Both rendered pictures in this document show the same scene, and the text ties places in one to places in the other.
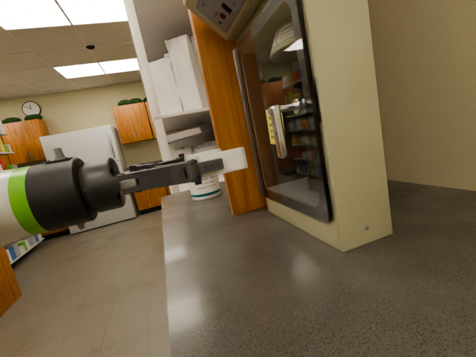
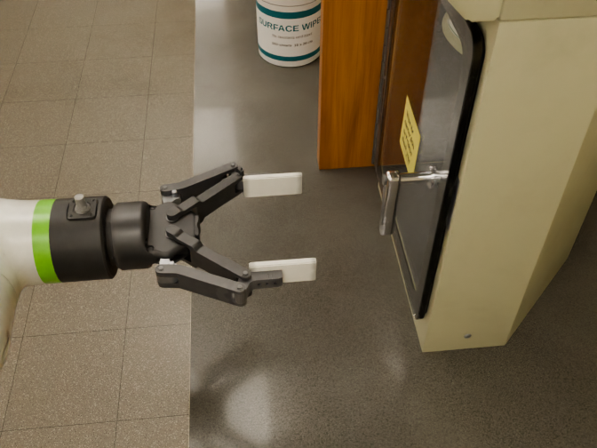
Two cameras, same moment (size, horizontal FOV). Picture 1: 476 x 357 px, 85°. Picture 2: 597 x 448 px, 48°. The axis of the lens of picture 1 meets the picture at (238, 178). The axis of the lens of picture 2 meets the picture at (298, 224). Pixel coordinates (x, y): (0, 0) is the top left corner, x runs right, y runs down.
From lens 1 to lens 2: 0.52 m
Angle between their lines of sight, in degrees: 37
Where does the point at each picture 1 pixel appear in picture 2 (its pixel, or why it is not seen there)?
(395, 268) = (457, 407)
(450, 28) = not seen: outside the picture
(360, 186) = (477, 300)
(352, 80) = (520, 191)
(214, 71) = not seen: outside the picture
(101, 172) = (133, 244)
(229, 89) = not seen: outside the picture
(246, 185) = (355, 129)
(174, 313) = (197, 367)
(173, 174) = (219, 293)
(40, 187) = (67, 258)
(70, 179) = (99, 253)
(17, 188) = (43, 256)
